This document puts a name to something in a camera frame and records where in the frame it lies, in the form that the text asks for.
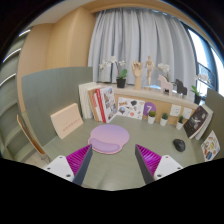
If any black wooden horse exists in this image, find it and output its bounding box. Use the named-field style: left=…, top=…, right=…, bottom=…
left=175, top=79, right=187, bottom=95

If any picture cover book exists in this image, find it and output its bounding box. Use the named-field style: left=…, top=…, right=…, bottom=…
left=100, top=86, right=117, bottom=123

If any green plant dark pot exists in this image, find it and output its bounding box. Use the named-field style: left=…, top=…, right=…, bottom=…
left=191, top=85, right=202, bottom=105

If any dark cover book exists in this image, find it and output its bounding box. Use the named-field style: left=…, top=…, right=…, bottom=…
left=184, top=104, right=213, bottom=140

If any small potted plant right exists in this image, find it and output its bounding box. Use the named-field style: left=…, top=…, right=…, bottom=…
left=176, top=115, right=184, bottom=130

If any wooden chair back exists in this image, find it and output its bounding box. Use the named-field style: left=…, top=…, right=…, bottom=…
left=17, top=115, right=46, bottom=156

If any small potted plant middle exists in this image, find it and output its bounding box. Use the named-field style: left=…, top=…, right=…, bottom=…
left=160, top=113, right=169, bottom=126

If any green partition panel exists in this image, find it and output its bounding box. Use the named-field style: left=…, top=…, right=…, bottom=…
left=22, top=67, right=93, bottom=146

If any purple round number sign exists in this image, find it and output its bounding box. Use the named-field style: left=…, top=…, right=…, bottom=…
left=143, top=102, right=156, bottom=116

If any grey curtain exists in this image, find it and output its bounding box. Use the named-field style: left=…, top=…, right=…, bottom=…
left=88, top=8, right=196, bottom=88

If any wooden hand model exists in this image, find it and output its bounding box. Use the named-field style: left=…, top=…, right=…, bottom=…
left=132, top=61, right=143, bottom=90

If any white wall socket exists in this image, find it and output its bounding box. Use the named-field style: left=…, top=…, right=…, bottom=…
left=170, top=105, right=181, bottom=117

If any white book stack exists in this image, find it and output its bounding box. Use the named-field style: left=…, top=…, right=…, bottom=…
left=79, top=82, right=96, bottom=119

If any black computer mouse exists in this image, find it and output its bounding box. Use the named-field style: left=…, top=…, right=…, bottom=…
left=173, top=139, right=185, bottom=152

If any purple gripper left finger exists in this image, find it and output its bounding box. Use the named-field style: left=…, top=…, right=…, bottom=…
left=45, top=145, right=92, bottom=186

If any white orchid right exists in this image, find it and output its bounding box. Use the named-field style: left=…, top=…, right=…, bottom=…
left=158, top=63, right=170, bottom=80

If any red spine book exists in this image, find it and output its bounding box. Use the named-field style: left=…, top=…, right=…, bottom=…
left=96, top=88, right=106, bottom=123

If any purple mouse pad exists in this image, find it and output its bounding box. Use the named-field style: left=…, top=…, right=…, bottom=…
left=88, top=124, right=130, bottom=154

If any pink wooden horse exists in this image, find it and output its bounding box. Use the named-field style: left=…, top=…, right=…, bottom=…
left=158, top=75, right=173, bottom=95

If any colourful leaflet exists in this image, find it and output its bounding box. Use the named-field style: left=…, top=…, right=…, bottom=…
left=201, top=131, right=220, bottom=161

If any wooden mannequin figure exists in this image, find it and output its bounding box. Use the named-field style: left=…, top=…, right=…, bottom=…
left=145, top=56, right=157, bottom=84

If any white orchid black pot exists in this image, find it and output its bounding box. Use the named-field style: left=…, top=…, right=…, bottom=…
left=99, top=56, right=127, bottom=88

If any wooden shelf ledge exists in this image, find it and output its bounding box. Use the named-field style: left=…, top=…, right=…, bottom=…
left=96, top=81, right=200, bottom=126

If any small potted plant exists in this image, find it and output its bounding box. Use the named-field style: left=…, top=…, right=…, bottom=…
left=160, top=113, right=169, bottom=126
left=176, top=115, right=184, bottom=130
left=148, top=110, right=156, bottom=124

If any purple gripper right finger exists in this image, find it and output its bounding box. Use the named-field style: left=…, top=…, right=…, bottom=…
left=135, top=144, right=182, bottom=184

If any beige box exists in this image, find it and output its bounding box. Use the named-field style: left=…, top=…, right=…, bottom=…
left=50, top=103, right=83, bottom=139

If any small potted plant left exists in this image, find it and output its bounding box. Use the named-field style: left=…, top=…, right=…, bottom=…
left=148, top=110, right=156, bottom=124

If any white illustrated card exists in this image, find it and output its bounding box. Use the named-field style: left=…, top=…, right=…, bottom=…
left=117, top=97, right=145, bottom=120

